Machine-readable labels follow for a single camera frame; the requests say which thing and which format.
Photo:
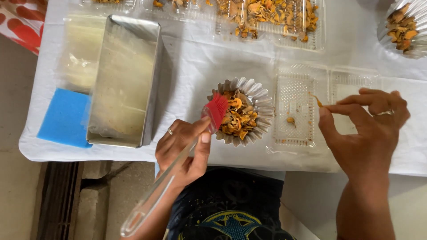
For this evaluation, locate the person's right hand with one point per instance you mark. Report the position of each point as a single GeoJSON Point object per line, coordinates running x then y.
{"type": "Point", "coordinates": [363, 146]}

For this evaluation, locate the person's left hand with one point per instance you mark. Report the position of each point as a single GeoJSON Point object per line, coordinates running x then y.
{"type": "Point", "coordinates": [180, 150]}

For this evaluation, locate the thin orange dried root piece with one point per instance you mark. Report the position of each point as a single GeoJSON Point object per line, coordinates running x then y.
{"type": "Point", "coordinates": [317, 100]}

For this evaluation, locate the empty clear plastic clamshell container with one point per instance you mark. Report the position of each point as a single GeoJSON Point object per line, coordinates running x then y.
{"type": "Point", "coordinates": [300, 133]}

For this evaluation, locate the heap of dried orange root slices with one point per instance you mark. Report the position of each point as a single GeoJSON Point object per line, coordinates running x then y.
{"type": "Point", "coordinates": [240, 116]}

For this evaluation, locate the person's dark printed shirt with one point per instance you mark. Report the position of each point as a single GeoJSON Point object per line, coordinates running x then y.
{"type": "Point", "coordinates": [233, 193]}

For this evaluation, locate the rectangular metal loaf tin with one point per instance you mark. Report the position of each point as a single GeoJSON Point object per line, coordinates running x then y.
{"type": "Point", "coordinates": [151, 83]}

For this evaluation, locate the small orange root chunk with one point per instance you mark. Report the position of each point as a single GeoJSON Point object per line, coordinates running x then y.
{"type": "Point", "coordinates": [291, 120]}

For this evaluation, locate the white tablecloth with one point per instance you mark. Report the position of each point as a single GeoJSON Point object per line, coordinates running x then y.
{"type": "Point", "coordinates": [200, 60]}

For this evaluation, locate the small fluted foil cup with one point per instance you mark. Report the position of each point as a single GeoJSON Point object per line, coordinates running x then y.
{"type": "Point", "coordinates": [263, 103]}

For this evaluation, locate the clear clamshell container with slices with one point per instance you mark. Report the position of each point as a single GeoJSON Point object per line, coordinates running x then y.
{"type": "Point", "coordinates": [313, 40]}

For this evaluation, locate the large fluted foil cup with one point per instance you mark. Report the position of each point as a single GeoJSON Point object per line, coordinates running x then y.
{"type": "Point", "coordinates": [383, 30]}

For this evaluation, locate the blue sponge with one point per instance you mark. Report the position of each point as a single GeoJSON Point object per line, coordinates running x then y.
{"type": "Point", "coordinates": [63, 118]}

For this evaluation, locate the dried root slices in large cup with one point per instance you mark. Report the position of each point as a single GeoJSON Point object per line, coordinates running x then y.
{"type": "Point", "coordinates": [402, 28]}

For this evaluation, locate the metal floor grate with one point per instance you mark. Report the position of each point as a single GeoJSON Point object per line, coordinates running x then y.
{"type": "Point", "coordinates": [58, 200]}

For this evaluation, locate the clear plastic bag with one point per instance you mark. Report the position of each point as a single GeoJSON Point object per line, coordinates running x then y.
{"type": "Point", "coordinates": [80, 50]}

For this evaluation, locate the large pile of dried root slices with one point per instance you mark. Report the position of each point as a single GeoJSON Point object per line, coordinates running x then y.
{"type": "Point", "coordinates": [273, 15]}

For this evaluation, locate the red and white patterned cloth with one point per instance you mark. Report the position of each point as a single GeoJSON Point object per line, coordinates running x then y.
{"type": "Point", "coordinates": [20, 26]}

